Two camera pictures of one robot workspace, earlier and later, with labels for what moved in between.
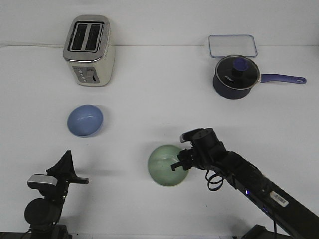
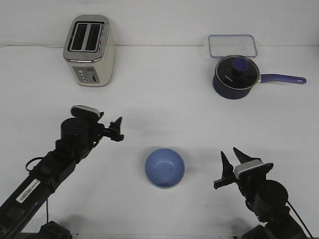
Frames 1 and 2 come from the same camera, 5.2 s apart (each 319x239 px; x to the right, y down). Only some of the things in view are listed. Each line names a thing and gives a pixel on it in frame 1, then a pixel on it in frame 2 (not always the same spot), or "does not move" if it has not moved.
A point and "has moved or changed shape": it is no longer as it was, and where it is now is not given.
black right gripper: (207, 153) -> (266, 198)
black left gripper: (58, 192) -> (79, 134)
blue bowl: (85, 120) has moved or changed shape
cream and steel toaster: (89, 50) does not move
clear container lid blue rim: (221, 46) does not move
